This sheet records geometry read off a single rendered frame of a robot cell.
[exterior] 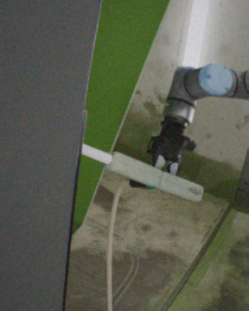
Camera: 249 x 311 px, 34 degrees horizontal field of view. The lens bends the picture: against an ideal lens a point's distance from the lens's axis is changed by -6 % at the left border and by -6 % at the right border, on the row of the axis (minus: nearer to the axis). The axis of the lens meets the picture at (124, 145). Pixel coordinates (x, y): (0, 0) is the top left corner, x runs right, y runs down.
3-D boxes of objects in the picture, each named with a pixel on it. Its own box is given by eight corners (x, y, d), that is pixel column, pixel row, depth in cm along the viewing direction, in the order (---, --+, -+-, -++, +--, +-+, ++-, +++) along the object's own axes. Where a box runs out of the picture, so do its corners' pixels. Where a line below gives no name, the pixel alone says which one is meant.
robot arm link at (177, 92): (188, 60, 124) (169, 66, 133) (177, 97, 121) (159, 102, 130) (211, 75, 128) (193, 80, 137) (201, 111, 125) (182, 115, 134)
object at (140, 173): (165, 187, 141) (209, 187, 121) (161, 200, 140) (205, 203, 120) (29, 133, 120) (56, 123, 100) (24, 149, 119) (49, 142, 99)
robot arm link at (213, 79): (237, 64, 117) (211, 71, 128) (207, 59, 112) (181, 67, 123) (239, 95, 117) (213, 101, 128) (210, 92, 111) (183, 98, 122)
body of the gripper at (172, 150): (164, 163, 130) (175, 127, 133) (181, 163, 123) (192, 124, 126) (143, 155, 127) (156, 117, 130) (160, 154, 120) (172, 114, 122)
